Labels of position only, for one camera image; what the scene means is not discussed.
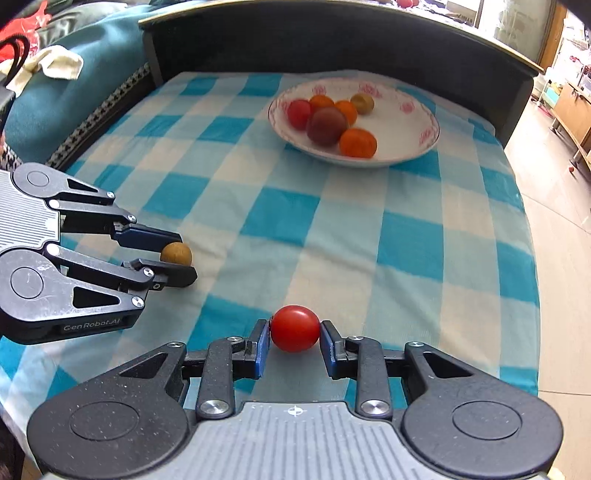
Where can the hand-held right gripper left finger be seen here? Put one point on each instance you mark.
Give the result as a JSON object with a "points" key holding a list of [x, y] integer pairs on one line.
{"points": [[263, 353]]}

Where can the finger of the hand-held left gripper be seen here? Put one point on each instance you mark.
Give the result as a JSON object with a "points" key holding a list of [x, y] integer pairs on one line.
{"points": [[175, 276], [147, 239]]}

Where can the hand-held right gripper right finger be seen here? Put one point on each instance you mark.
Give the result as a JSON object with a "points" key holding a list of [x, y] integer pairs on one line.
{"points": [[327, 353]]}

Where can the brown longan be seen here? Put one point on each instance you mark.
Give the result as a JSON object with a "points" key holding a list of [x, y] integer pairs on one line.
{"points": [[176, 253], [362, 104]]}

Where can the oval red tomato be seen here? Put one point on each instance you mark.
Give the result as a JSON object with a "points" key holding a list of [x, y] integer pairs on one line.
{"points": [[294, 328]]}

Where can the small round red tomato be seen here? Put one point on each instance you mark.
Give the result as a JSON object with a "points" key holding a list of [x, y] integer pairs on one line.
{"points": [[299, 114]]}

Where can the dark red plum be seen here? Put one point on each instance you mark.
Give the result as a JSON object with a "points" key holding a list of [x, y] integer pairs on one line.
{"points": [[327, 126]]}

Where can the small orange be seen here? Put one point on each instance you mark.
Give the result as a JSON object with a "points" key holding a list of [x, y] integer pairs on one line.
{"points": [[358, 143], [347, 110], [322, 102]]}

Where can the white plate with pink flowers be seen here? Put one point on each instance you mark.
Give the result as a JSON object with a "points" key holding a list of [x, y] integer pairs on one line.
{"points": [[397, 134]]}

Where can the blue white checkered cloth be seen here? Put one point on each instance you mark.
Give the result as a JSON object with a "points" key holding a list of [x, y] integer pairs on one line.
{"points": [[323, 230]]}

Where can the teal sofa cover houndstooth trim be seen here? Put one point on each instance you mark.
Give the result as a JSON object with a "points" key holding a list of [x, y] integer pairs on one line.
{"points": [[92, 92]]}

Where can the cream towel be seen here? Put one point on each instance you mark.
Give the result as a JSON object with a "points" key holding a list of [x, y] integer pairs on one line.
{"points": [[55, 64]]}

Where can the red plastic bag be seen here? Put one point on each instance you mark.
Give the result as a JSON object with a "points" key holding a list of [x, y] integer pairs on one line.
{"points": [[32, 14]]}

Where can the wooden cabinet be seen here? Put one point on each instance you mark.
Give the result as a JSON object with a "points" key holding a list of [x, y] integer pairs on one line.
{"points": [[572, 115]]}

